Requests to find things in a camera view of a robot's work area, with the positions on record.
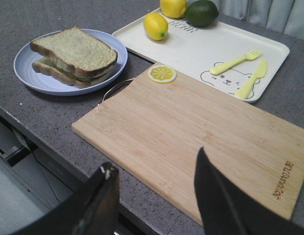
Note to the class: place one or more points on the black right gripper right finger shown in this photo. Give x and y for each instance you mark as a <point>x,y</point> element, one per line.
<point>227,210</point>

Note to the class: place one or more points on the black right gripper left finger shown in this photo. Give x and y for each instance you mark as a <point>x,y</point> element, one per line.
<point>92,210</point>

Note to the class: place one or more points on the light blue round plate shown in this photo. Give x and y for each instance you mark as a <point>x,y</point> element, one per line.
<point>48,85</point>

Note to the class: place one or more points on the bread slice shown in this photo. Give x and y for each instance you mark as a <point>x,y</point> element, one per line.
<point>47,67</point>
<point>77,52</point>

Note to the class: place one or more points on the cream rectangular tray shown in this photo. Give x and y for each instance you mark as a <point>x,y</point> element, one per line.
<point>194,51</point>

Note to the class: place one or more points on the wooden cutting board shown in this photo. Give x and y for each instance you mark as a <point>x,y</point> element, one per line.
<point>154,131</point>

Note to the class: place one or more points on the yellow plastic knife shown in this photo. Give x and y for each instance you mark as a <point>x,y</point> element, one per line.
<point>260,72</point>

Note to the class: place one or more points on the lemon slice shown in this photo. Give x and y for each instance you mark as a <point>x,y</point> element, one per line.
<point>162,74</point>

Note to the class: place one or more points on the yellow plastic fork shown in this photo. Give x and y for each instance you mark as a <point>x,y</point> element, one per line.
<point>249,56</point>

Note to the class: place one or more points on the yellow lemon front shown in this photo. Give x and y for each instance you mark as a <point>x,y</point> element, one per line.
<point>155,26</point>

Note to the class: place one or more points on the yellow lemon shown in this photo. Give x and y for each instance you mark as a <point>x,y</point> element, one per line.
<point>155,26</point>
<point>173,8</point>

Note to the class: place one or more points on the green lime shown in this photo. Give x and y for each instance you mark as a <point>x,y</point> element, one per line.
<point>201,13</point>

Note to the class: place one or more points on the white curtain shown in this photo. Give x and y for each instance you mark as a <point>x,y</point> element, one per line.
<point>284,16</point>

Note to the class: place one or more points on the yellow lemon rear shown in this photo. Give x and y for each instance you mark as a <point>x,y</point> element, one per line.
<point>173,8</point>

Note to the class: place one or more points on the metal cutting board handle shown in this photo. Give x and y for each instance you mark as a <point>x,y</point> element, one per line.
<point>115,89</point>

